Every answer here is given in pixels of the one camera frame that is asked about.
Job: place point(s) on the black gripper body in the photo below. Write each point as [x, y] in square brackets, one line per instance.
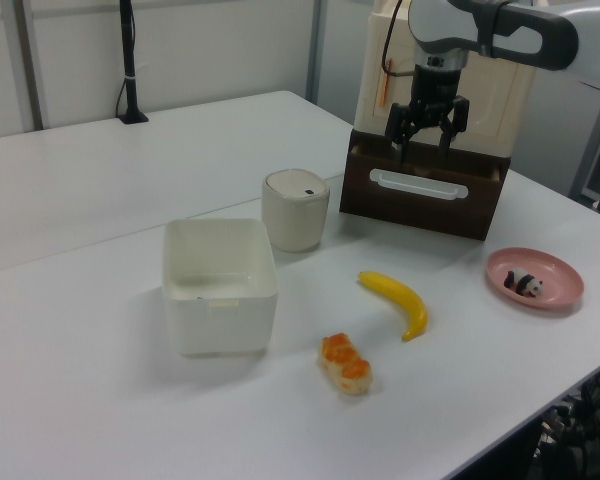
[436, 92]

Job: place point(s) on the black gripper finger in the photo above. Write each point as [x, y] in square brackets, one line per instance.
[401, 127]
[457, 120]

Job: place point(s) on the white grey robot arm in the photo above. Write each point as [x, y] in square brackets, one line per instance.
[450, 25]

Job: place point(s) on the white plastic box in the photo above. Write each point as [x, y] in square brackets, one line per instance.
[219, 285]

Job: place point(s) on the beige bin with lid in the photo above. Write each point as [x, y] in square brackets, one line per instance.
[295, 212]

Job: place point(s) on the yellow toy banana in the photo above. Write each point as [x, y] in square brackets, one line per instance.
[402, 300]

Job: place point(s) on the toy panda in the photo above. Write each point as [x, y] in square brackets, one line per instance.
[524, 282]

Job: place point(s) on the pink plate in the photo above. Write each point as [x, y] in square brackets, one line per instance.
[555, 280]

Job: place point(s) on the orange topped toy bread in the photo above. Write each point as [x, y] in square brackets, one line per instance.
[345, 367]

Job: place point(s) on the black pole stand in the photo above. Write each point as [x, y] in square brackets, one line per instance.
[129, 65]

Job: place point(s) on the black mesh chair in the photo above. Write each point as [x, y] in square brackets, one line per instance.
[587, 430]

